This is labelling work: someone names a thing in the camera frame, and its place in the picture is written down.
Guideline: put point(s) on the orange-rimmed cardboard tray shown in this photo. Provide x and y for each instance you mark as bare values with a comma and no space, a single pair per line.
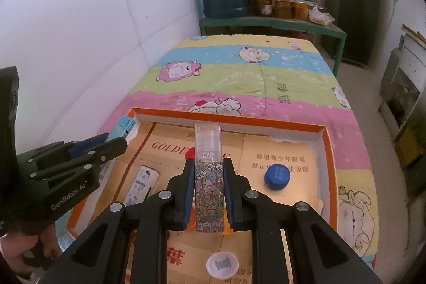
130,244

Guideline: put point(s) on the white kitchen counter cabinet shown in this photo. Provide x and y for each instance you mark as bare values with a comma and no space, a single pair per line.
403,108

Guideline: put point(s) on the blue bottle cap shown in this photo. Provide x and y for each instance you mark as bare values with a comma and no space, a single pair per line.
277,177

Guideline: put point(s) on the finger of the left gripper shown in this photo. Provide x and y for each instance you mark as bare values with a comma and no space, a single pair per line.
96,151
81,147

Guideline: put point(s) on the colourful cartoon bedsheet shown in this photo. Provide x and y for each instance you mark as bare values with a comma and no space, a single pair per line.
277,102

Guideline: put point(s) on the white bottle cap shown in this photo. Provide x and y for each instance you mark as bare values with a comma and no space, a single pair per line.
222,265

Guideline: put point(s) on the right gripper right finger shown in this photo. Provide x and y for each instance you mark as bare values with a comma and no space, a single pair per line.
239,214

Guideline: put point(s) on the teal floral box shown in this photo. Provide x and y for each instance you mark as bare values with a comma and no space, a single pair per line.
115,143

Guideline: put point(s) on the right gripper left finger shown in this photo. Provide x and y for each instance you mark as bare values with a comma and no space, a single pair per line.
178,209

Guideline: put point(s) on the red bottle cap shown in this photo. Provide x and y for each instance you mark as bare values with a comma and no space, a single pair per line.
190,154

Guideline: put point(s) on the white black small box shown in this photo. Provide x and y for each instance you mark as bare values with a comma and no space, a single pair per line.
141,186

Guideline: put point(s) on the dark green refrigerator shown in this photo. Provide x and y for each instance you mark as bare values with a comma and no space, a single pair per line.
352,1

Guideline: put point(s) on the person's hand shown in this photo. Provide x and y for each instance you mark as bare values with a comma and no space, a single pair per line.
14,244

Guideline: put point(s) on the floral lip product box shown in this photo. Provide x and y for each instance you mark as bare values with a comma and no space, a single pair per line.
209,182

